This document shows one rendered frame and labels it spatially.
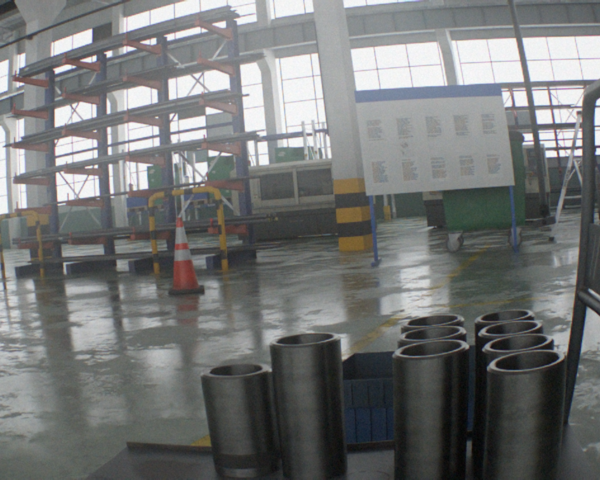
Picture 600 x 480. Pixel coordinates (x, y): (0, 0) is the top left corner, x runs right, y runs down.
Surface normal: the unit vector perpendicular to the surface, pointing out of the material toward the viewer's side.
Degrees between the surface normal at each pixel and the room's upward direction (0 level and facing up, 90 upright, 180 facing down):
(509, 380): 90
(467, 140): 90
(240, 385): 90
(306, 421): 90
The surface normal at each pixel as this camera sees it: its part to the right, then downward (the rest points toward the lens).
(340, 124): -0.38, 0.07
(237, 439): -0.08, 0.05
